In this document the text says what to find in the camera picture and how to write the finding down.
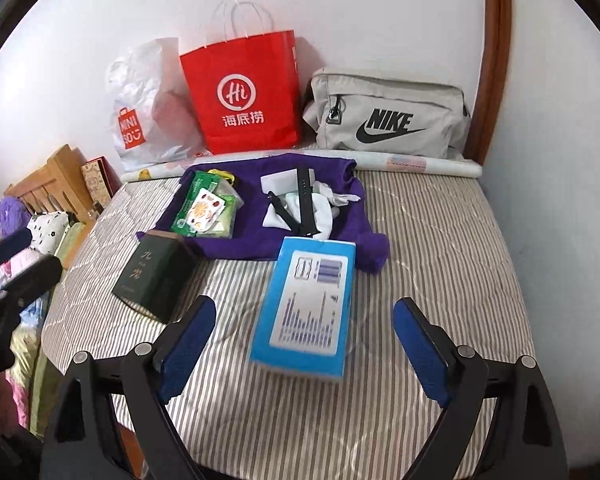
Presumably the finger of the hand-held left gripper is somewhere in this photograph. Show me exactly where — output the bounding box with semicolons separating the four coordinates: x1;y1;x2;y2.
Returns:
0;229;33;273
0;255;63;311

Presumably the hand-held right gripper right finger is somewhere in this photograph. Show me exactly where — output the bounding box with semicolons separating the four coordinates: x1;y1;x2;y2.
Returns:
392;297;566;480

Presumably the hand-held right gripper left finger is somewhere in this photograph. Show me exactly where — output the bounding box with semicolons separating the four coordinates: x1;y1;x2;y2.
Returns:
40;296;217;480

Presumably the sticker card packet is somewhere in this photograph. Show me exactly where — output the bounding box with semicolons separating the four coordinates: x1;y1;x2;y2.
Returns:
182;189;227;235

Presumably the green wet wipes packet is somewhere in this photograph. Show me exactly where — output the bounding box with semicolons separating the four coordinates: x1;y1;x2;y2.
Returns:
172;170;223;233

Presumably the white fabric glove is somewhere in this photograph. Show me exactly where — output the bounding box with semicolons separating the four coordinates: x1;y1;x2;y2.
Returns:
262;180;363;241

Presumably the black strap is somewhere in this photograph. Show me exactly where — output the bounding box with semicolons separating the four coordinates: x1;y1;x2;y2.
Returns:
266;166;320;238

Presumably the white sponge block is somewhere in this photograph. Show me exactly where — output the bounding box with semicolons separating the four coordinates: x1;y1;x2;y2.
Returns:
260;169;301;195

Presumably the person's left forearm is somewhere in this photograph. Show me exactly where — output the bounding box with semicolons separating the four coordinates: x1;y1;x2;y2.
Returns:
0;420;46;480

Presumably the purple fuzzy cushion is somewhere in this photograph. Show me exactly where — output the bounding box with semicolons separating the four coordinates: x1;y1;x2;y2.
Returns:
0;196;31;226

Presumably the white dotted pillow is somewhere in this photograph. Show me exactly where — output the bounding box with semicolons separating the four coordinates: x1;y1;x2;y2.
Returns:
27;210;73;253

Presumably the dark green tin box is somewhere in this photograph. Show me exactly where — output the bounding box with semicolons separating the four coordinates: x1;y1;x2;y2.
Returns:
111;229;198;325

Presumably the striped quilted mattress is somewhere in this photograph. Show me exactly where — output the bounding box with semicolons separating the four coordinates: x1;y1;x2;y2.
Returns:
40;165;536;466

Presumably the wooden headboard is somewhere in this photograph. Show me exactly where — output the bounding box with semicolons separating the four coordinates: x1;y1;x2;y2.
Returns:
4;144;98;223

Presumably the brown patterned book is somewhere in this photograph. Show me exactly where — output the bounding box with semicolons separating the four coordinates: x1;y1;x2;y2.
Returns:
80;156;121;206

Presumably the blue cardboard box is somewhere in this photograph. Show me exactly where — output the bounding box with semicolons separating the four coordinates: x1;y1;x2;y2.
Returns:
249;236;357;383

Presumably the purple cloth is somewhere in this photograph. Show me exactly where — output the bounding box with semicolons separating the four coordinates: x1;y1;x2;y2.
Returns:
136;152;391;275

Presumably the patterned paper roll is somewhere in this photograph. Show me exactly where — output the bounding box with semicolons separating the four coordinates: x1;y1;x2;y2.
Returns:
120;147;482;183

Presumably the white plastic shopping bag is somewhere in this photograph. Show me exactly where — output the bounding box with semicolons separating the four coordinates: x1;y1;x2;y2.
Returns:
105;37;213;172

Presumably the grey sling bag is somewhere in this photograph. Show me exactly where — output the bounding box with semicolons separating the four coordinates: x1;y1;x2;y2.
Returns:
302;67;473;161

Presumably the red paper bag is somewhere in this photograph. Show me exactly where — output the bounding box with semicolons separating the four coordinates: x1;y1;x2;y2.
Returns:
179;0;301;156

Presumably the wooden door frame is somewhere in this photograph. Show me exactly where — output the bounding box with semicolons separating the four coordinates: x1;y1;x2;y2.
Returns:
462;0;512;166

